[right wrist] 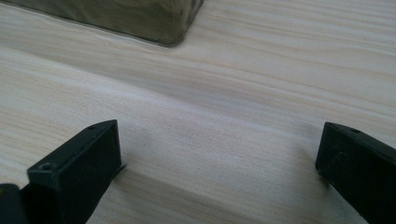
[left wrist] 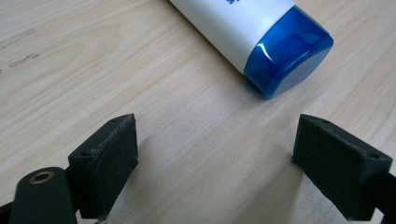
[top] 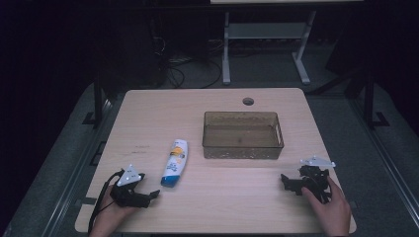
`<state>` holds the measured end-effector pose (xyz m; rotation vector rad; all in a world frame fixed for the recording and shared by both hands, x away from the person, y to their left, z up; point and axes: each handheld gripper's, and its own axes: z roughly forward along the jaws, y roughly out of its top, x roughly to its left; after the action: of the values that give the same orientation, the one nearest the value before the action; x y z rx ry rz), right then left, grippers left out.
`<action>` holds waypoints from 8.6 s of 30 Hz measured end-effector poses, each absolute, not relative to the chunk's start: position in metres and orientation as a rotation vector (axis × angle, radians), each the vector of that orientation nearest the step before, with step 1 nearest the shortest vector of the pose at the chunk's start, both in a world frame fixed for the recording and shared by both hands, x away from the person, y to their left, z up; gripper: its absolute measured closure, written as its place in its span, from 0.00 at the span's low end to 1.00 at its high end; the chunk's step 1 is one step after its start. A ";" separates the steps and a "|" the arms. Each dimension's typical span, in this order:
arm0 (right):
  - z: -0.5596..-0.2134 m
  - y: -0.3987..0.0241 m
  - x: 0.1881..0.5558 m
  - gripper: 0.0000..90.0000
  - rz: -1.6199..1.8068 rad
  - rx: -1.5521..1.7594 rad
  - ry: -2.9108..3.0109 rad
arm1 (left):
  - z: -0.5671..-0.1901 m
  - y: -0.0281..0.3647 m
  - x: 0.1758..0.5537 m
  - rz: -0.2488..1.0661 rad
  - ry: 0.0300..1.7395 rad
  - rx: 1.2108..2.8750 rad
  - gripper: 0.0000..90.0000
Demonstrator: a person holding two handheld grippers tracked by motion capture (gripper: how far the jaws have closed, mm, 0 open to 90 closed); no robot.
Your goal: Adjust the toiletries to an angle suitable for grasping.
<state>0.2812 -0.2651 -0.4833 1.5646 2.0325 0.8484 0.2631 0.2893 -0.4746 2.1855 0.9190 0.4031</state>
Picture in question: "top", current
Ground white and blue bottle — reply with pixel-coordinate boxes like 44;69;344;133
160;138;189;189

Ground black floor cables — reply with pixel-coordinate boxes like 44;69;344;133
162;53;224;90

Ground aluminium floor rail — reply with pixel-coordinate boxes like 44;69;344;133
41;98;115;237
348;97;419;220

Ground clear brown plastic bin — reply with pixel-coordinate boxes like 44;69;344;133
202;111;286;161

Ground person's right hand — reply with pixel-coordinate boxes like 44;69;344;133
300;177;352;237

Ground black metal post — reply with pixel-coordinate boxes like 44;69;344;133
363;70;390;130
81;73;105;129

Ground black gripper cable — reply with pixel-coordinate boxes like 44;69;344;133
87;170;126;235

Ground person's left hand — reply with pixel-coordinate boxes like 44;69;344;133
88;187;139;237

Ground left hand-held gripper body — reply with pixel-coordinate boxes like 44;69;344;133
110;164;152;208

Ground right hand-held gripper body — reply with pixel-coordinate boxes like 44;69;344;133
297;155;336;204

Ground grey metal stand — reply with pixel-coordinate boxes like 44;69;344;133
221;10;318;86

